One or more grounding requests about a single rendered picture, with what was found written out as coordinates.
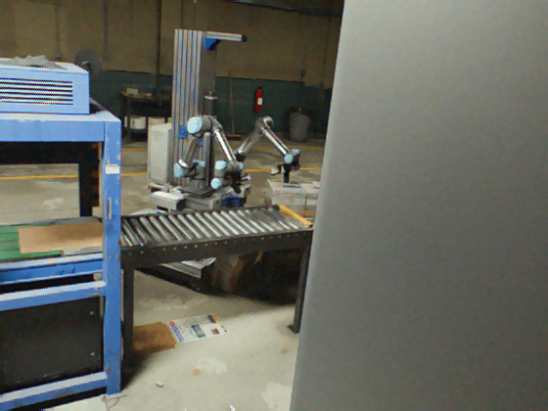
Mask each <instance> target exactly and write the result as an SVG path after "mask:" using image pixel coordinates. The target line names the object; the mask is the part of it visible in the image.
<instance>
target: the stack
mask: <svg viewBox="0 0 548 411"><path fill-rule="evenodd" d="M320 183H321V182H319V181H296V180H290V182H289V183H284V180H266V185H265V186H266V189H265V190H266V191H265V200H266V202H267V203H268V204H269V205H284V206H285V207H286V208H288V209H289V210H290V211H296V212H304V211H305V212H316V208H317V202H318V196H319V190H320ZM288 218H289V219H290V220H291V221H292V222H293V223H296V224H297V225H298V226H300V227H301V228H307V227H309V226H307V225H306V224H304V223H302V222H301V221H299V220H298V219H296V218H295V217H288ZM303 218H304V219H305V220H307V221H309V223H312V224H313V226H312V227H313V228H314V227H315V217H303ZM301 259H302V247H300V248H293V249H279V250H275V251H274V258H273V261H301ZM258 263H260V269H261V272H262V274H264V270H265V259H264V257H263V254H262V253H261V251H260V252H259V254H258ZM299 272H300V266H298V265H297V266H292V265H283V266H278V265H273V266H272V272H271V280H298V278H299V277H281V276H282V274H299Z"/></svg>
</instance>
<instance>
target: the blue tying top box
mask: <svg viewBox="0 0 548 411"><path fill-rule="evenodd" d="M54 64H57V65H61V66H62V68H65V69H52V68H44V67H41V66H39V65H30V66H17V65H3V64H1V63H0V112H1V113H61V114H89V72H88V71H86V70H85V69H81V68H79V67H77V66H75V65H74V64H64V63H54Z"/></svg>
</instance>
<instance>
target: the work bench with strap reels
mask: <svg viewBox="0 0 548 411"><path fill-rule="evenodd" d="M118 93H119V94H120V121H121V138H124V137H123V130H125V131H127V143H126V144H131V143H130V133H148V130H149V125H154V124H161V123H165V118H164V117H148V124H146V118H145V117H141V116H130V101H140V102H159V101H160V102H161V103H172V97H169V96H171V95H172V94H171V95H169V96H166V95H162V93H161V97H160V98H155V97H152V96H151V95H153V93H138V94H135V93H127V92H118ZM129 94H134V95H132V96H130V95H129ZM123 99H126V100H127V116H126V117H125V118H124V124H123Z"/></svg>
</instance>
